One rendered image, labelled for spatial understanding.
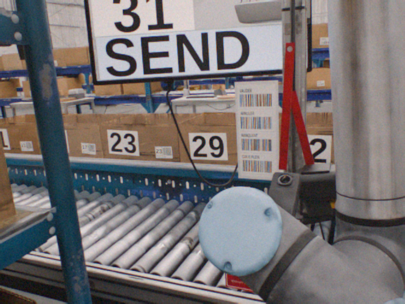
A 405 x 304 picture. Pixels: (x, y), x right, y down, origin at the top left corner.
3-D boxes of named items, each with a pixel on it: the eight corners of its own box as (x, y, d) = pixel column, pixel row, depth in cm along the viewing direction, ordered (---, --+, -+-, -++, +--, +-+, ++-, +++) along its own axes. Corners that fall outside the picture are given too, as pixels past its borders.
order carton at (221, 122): (179, 164, 150) (176, 123, 146) (206, 147, 177) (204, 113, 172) (273, 169, 135) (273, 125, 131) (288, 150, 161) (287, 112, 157)
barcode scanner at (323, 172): (368, 228, 62) (361, 169, 60) (298, 228, 67) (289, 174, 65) (367, 212, 67) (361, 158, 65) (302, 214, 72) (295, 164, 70)
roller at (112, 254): (93, 280, 105) (84, 265, 105) (175, 210, 151) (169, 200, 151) (104, 275, 103) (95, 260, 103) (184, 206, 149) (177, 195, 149)
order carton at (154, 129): (103, 160, 166) (98, 123, 162) (138, 145, 192) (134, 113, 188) (179, 164, 150) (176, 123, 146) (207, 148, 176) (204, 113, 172)
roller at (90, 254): (77, 257, 105) (86, 272, 105) (163, 194, 151) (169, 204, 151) (67, 262, 107) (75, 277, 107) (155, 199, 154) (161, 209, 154)
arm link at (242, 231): (244, 302, 34) (173, 234, 38) (271, 292, 45) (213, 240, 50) (305, 222, 34) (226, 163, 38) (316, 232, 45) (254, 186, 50)
